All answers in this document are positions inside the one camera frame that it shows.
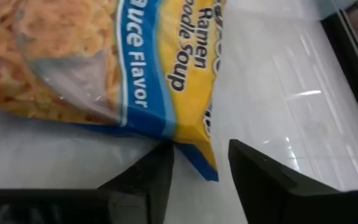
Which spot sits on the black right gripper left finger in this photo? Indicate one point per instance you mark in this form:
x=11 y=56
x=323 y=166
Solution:
x=148 y=186

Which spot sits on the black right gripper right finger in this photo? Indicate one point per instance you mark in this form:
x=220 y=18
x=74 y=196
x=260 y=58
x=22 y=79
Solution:
x=266 y=193

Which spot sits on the blue Maruchan ramen packet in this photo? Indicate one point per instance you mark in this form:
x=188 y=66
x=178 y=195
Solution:
x=141 y=62

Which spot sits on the black table frame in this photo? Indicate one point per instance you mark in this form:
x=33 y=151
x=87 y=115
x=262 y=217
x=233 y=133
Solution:
x=353 y=68

